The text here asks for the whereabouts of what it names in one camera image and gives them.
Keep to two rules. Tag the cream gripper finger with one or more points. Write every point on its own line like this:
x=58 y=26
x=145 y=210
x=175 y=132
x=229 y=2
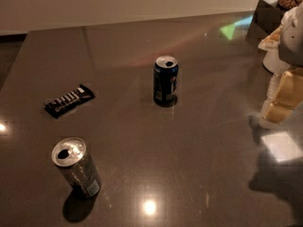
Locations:
x=285 y=93

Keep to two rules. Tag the black rxbar chocolate bar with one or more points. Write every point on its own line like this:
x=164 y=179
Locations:
x=70 y=101

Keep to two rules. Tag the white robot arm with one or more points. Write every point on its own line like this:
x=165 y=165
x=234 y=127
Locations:
x=284 y=59

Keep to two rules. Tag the blue pepsi can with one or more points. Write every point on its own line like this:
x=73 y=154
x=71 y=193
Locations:
x=165 y=73

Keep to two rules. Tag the silver grey drink can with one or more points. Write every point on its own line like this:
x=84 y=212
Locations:
x=72 y=158

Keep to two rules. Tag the dark box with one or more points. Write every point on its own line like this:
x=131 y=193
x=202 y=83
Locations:
x=267 y=17

